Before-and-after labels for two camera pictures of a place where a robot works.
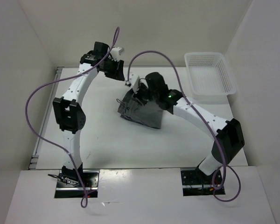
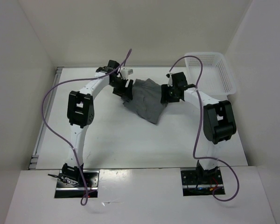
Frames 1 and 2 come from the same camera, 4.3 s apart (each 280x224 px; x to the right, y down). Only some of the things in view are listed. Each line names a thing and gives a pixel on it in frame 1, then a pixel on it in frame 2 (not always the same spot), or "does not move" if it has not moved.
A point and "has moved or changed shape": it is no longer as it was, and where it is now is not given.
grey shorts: x=149 y=114 has moved or changed shape
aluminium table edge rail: x=40 y=143 does not move
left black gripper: x=118 y=73 -> x=124 y=91
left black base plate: x=67 y=188 does not move
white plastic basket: x=210 y=79 does not move
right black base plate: x=195 y=183 does not move
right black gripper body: x=143 y=94 -> x=172 y=94
